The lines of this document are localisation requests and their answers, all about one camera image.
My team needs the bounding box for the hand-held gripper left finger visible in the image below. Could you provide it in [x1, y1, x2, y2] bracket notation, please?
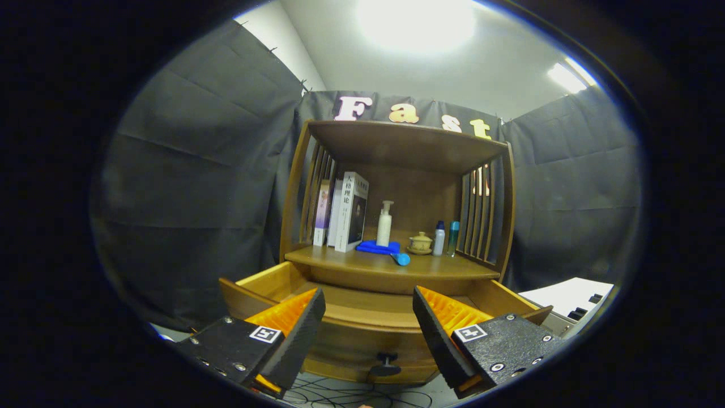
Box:
[176, 287, 327, 399]

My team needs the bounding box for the thick white portrait book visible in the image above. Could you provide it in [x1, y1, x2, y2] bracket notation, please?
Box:
[335, 172, 370, 253]

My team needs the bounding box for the black drawer knob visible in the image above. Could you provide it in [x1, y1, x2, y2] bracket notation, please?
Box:
[369, 352, 403, 377]

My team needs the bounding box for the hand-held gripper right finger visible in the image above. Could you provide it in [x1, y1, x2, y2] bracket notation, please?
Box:
[412, 285, 567, 399]

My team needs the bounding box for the blue folded cloth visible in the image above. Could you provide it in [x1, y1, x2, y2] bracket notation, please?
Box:
[356, 240, 401, 256]

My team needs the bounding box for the purple book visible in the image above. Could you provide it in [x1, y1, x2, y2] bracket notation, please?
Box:
[313, 179, 332, 247]

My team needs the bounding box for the beige lidded teacup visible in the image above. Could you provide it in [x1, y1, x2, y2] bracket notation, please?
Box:
[407, 231, 434, 256]

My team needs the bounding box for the white pump bottle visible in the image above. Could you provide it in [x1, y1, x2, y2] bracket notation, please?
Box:
[376, 200, 395, 248]

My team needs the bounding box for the thin white book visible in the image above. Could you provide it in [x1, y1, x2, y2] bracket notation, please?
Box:
[327, 179, 344, 248]

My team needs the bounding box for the rectangular ceiling light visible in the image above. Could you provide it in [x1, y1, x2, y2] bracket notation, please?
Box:
[547, 57, 598, 95]

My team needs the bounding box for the wooden countertop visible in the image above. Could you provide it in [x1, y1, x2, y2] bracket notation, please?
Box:
[284, 245, 502, 281]

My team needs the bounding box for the wooden drawer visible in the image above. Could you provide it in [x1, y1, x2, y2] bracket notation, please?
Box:
[218, 261, 554, 386]

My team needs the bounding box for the round ceiling light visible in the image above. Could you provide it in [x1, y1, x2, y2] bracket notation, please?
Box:
[354, 0, 479, 54]

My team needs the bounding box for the white appliance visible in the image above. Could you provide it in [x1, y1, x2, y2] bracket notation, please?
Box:
[518, 277, 615, 339]

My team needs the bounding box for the brown wooden cabinet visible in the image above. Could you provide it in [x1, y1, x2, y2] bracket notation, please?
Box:
[218, 119, 554, 386]

